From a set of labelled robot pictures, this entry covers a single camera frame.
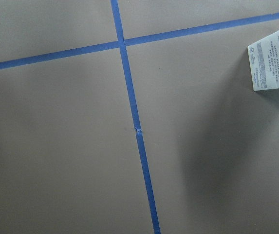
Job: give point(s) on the blue white milk carton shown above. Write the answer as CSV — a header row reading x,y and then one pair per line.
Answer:
x,y
264,62

